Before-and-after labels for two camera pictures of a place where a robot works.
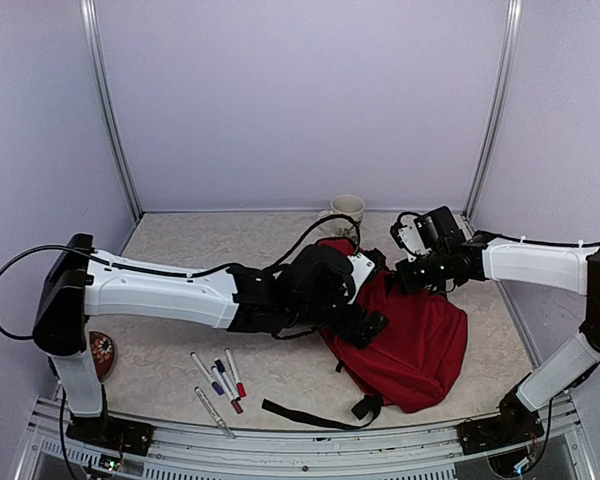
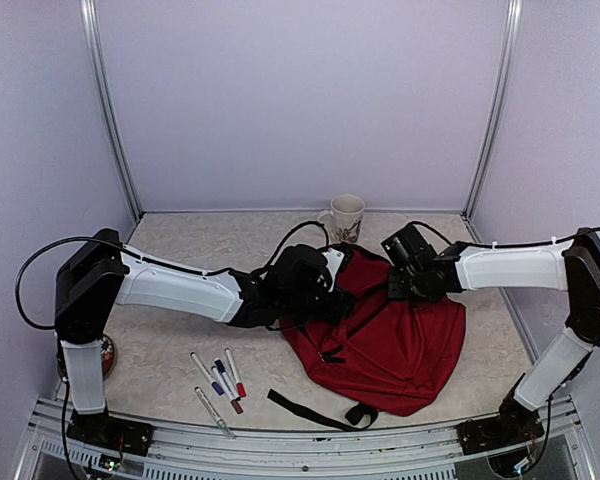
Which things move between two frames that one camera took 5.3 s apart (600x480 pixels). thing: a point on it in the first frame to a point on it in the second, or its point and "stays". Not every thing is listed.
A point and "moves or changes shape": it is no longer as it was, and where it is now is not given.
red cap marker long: x=239 y=385 stays
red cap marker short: x=235 y=404 stays
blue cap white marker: x=214 y=385 stays
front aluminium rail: x=565 y=452 stays
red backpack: x=415 y=361 moves or changes shape
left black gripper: x=348 y=330 to x=343 y=300
